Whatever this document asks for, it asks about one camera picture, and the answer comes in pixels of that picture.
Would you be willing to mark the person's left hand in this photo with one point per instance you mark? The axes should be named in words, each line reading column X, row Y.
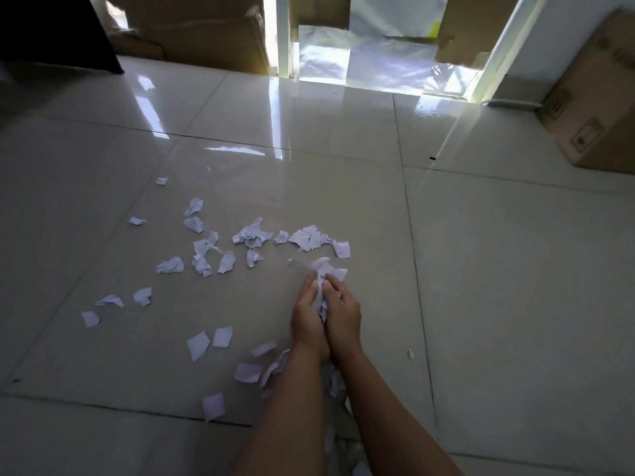
column 307, row 327

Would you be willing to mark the person's right hand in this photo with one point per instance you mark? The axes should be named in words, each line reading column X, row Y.
column 345, row 322

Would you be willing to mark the pile of white paper scraps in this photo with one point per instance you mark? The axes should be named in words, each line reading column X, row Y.
column 253, row 235

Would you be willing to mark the brown cardboard box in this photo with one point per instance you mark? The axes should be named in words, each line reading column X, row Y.
column 198, row 37
column 595, row 104

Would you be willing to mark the person's right forearm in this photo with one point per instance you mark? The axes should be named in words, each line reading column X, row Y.
column 397, row 426

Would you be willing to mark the person's left forearm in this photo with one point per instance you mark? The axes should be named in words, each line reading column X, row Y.
column 287, row 421

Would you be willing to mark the yellow sticky note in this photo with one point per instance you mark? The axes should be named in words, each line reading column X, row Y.
column 435, row 30

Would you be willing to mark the flattened brown cardboard box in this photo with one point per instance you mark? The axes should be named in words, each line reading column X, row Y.
column 198, row 37

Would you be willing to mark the brown cardboard sheet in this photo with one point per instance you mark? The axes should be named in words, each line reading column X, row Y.
column 320, row 9
column 476, row 29

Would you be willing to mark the black desk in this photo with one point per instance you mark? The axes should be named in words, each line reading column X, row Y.
column 54, row 32

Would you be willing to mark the white door frame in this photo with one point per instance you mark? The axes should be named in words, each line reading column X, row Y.
column 506, row 49
column 282, row 37

